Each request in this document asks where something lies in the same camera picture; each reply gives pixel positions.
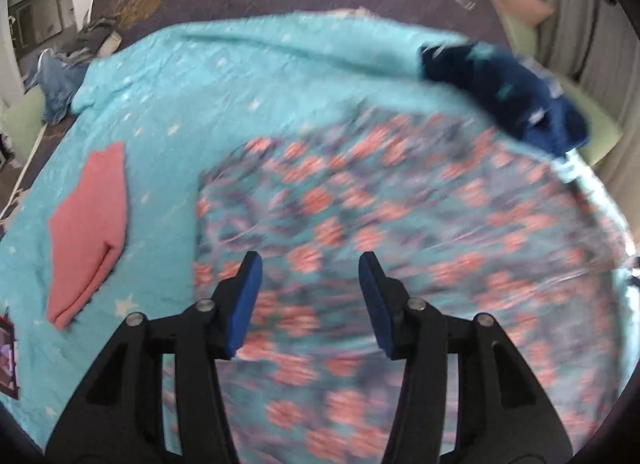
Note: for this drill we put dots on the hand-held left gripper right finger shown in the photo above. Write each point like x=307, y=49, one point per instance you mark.
x=374, y=299

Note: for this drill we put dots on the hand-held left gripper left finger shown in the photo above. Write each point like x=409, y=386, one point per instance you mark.
x=246, y=294

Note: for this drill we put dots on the teal floral print garment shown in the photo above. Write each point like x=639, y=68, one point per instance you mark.
x=400, y=204

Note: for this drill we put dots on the grey crumpled clothes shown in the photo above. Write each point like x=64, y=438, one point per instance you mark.
x=95, y=39

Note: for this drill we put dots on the pink folded garment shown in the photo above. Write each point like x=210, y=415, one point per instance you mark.
x=90, y=224

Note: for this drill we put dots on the teal star print quilt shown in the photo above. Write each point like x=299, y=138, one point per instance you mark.
x=200, y=94

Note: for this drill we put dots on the dark red printed card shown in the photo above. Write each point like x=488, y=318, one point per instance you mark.
x=7, y=359

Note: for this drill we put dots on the navy star print fleece garment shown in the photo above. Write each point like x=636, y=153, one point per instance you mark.
x=510, y=89

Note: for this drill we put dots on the blue jeans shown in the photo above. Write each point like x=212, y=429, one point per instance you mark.
x=60, y=84

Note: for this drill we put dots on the small green pillow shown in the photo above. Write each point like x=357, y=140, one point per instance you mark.
x=520, y=39

